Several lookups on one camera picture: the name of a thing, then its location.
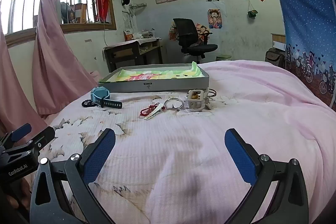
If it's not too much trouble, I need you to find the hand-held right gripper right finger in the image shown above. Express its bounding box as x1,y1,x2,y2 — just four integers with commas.
224,128,310,224

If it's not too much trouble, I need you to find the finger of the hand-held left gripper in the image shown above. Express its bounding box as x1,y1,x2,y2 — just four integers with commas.
0,123,32,151
3,126,56,159

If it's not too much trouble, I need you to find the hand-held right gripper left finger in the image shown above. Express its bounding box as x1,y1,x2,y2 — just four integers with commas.
30,128,116,224

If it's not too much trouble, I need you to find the blue wrist watch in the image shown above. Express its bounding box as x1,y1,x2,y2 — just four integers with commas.
91,87,123,109

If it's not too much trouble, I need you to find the white claw hair clip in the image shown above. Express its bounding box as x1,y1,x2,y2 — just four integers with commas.
186,89,211,112

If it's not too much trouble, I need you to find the silver bangle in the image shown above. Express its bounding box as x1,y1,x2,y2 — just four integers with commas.
164,98,183,111

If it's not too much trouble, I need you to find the grey shallow tray box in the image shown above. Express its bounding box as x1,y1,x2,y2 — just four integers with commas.
98,63,210,93

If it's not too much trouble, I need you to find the person's left hand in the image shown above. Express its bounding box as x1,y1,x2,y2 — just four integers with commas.
7,178,32,214

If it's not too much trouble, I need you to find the pink curtain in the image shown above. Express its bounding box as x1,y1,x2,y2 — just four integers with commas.
32,0,111,117
0,1,49,146

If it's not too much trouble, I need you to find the pink floral blanket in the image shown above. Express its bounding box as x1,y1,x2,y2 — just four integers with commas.
43,60,336,224

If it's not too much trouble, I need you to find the colourful printed cloth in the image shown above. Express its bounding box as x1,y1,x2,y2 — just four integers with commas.
112,61,205,82

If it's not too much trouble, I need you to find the brown bag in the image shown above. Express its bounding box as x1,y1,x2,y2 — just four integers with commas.
265,48,286,69

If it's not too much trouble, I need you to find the dark wooden desk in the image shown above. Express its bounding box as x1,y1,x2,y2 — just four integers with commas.
103,38,163,72

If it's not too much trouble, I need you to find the wooden cabinet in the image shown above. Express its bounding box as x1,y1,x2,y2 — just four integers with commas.
271,33,286,51

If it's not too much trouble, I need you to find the dark printed box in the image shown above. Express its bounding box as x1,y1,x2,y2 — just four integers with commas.
61,2,75,24

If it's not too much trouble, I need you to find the pile of papers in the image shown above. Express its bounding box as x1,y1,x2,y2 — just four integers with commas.
133,29,154,40

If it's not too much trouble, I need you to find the red monkey poster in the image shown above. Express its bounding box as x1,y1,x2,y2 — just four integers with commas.
196,24,212,45

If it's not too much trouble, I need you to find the brown cardboard box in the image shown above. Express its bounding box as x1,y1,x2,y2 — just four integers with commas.
74,4,87,23

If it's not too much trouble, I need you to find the black office chair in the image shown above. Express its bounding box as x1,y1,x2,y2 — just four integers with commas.
173,18,218,60

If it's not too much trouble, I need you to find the white drawing paper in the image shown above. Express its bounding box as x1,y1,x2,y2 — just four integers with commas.
122,11,137,30

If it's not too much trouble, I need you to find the colourful printed poster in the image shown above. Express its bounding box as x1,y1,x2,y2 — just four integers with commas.
169,21,179,41

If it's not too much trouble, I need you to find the red hanging decoration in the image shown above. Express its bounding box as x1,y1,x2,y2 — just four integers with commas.
96,0,109,23

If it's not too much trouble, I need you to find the blue printed curtain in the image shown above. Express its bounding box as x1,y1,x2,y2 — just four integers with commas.
266,0,336,112

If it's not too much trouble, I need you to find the cartoon wall poster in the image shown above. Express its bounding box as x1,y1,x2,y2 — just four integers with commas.
208,9,223,29

